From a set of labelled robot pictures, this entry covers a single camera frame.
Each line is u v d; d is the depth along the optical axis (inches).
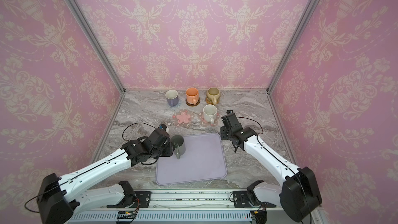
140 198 29.3
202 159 36.1
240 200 28.8
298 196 15.8
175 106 43.2
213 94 43.0
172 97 42.3
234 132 24.5
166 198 30.0
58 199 15.0
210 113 40.5
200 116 41.5
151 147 23.0
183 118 40.5
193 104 42.7
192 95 41.3
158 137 23.1
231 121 24.8
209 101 43.4
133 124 40.5
